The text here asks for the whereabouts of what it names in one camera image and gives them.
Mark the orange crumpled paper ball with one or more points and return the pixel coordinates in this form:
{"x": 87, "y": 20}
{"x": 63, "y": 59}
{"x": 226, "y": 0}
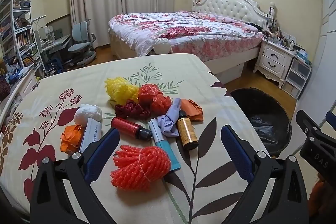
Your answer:
{"x": 71, "y": 137}

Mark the person's right forearm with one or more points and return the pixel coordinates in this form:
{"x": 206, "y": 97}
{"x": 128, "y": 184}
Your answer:
{"x": 317, "y": 187}

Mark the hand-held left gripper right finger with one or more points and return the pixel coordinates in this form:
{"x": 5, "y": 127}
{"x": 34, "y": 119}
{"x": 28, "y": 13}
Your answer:
{"x": 236, "y": 150}

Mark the red plastic bag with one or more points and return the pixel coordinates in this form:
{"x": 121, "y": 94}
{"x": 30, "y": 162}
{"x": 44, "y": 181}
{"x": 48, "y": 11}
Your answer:
{"x": 148, "y": 94}

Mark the red bottle with black cap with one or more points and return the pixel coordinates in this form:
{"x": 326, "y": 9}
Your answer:
{"x": 124, "y": 125}

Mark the white and teal tube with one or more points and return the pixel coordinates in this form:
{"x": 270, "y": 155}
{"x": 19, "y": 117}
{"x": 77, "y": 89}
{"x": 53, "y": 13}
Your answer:
{"x": 158, "y": 134}

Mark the white bed with tufted headboard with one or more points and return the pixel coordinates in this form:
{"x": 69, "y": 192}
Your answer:
{"x": 231, "y": 3}

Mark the clear plastic drawer unit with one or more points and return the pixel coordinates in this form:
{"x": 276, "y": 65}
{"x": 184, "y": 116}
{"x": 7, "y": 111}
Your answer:
{"x": 296, "y": 77}

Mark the white printed paper box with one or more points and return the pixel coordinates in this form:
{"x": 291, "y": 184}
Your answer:
{"x": 93, "y": 129}

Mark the beige leaf-print tablecloth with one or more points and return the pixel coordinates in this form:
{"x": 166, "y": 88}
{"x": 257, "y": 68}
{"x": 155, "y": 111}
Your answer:
{"x": 170, "y": 74}

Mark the pink floral blanket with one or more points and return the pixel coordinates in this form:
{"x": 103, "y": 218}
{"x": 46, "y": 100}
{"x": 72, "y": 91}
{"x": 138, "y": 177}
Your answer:
{"x": 183, "y": 27}

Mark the white dresser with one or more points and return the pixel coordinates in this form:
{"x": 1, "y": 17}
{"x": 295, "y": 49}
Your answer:
{"x": 26, "y": 85}

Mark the red foam net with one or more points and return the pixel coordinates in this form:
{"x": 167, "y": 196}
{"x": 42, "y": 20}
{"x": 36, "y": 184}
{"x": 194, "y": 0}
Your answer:
{"x": 141, "y": 169}

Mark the dark red fabric scrunchie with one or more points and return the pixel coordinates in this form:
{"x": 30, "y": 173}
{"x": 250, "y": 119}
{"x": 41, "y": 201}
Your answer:
{"x": 130, "y": 108}

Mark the amber bottle with black cap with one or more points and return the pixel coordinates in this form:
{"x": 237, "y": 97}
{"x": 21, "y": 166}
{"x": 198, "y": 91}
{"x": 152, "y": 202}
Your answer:
{"x": 186, "y": 134}

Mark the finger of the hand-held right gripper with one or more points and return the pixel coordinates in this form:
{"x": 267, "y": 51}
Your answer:
{"x": 305, "y": 121}
{"x": 331, "y": 119}

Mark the purple crumpled paper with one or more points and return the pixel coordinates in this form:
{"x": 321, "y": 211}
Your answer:
{"x": 168, "y": 124}

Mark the grey study desk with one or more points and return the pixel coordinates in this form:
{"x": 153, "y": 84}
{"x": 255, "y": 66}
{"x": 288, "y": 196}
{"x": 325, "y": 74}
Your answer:
{"x": 56, "y": 43}

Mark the blue grey desk chair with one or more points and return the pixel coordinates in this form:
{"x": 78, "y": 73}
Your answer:
{"x": 81, "y": 37}

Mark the white round bed post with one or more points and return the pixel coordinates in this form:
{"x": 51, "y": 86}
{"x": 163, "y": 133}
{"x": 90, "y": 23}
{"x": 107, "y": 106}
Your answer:
{"x": 162, "y": 46}

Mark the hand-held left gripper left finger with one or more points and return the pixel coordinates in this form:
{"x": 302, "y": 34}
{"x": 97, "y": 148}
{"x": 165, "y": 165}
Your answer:
{"x": 105, "y": 150}

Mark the orange paper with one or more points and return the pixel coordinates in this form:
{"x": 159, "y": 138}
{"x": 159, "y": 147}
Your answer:
{"x": 193, "y": 108}

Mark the white crumpled paper ball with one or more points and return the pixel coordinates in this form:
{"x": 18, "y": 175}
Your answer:
{"x": 88, "y": 113}

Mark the white bookshelf with books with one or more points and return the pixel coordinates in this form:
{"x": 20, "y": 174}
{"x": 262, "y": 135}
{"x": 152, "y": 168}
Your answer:
{"x": 21, "y": 29}

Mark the white nightstand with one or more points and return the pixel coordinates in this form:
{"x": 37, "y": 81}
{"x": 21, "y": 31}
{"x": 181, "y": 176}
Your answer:
{"x": 273, "y": 56}

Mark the clutter of small bottles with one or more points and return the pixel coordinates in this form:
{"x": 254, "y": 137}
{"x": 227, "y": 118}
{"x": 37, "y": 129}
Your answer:
{"x": 281, "y": 39}

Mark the dark red fluffy cloth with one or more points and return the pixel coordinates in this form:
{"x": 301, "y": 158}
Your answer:
{"x": 4, "y": 87}

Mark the yellow foam net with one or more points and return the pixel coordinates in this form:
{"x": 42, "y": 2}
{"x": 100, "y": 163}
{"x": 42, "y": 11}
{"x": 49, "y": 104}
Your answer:
{"x": 120, "y": 90}

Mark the bin with black bag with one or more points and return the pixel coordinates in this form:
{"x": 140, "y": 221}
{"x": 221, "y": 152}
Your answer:
{"x": 262, "y": 113}

